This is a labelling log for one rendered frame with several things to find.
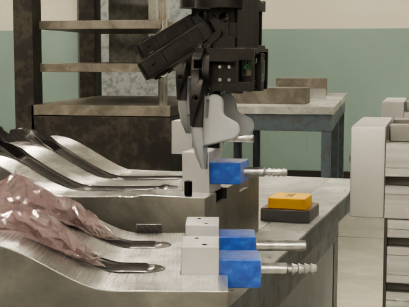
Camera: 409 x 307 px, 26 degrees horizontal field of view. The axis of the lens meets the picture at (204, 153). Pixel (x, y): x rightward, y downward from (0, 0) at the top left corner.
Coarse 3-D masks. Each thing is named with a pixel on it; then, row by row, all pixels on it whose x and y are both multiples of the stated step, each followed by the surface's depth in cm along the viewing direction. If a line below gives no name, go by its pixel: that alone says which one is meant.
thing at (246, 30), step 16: (208, 0) 108; (224, 0) 107; (240, 0) 108; (256, 0) 108; (224, 16) 111; (240, 16) 109; (256, 16) 108; (224, 32) 110; (240, 32) 109; (256, 32) 108; (208, 48) 109; (224, 48) 108; (240, 48) 109; (256, 48) 108; (192, 64) 110; (208, 64) 109; (224, 64) 109; (240, 64) 110; (256, 64) 111; (208, 80) 109; (224, 80) 110; (240, 80) 110; (256, 80) 112
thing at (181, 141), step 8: (176, 120) 144; (176, 128) 143; (176, 136) 143; (184, 136) 143; (240, 136) 142; (248, 136) 142; (176, 144) 144; (184, 144) 143; (192, 144) 143; (176, 152) 144
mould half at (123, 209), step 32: (0, 160) 117; (64, 160) 129; (96, 160) 136; (64, 192) 116; (96, 192) 115; (128, 192) 114; (160, 192) 111; (192, 192) 111; (256, 192) 131; (128, 224) 111; (224, 224) 115; (256, 224) 131
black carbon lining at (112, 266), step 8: (104, 240) 98; (112, 240) 98; (120, 240) 99; (128, 240) 99; (128, 248) 95; (136, 248) 95; (144, 248) 95; (152, 248) 95; (160, 248) 95; (88, 264) 84; (104, 264) 88; (112, 264) 88; (120, 264) 88; (128, 264) 88; (136, 264) 88; (144, 264) 88; (152, 264) 88; (120, 272) 84; (128, 272) 84; (136, 272) 84; (144, 272) 84; (152, 272) 85
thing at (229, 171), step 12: (192, 156) 112; (216, 156) 114; (192, 168) 112; (216, 168) 111; (228, 168) 111; (240, 168) 111; (252, 168) 112; (264, 168) 112; (192, 180) 112; (204, 180) 112; (216, 180) 112; (228, 180) 111; (240, 180) 111
